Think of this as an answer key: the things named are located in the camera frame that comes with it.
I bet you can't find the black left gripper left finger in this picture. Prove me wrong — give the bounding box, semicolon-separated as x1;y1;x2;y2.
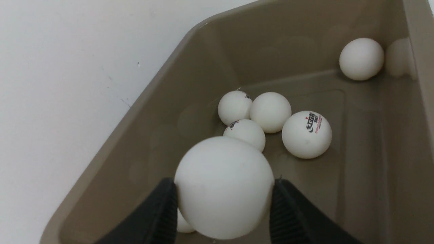
96;178;178;244

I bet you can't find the white logo ball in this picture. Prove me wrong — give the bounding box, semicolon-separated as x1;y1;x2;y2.
177;208;196;233
218;90;253;126

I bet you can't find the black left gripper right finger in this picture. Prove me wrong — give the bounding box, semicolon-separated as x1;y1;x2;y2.
269;179;361;244

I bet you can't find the white logo ball corner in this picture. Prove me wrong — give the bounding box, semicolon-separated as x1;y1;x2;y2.
281;110;332;159

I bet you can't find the beige plastic bin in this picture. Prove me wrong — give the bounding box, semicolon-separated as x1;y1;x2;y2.
40;0;433;244

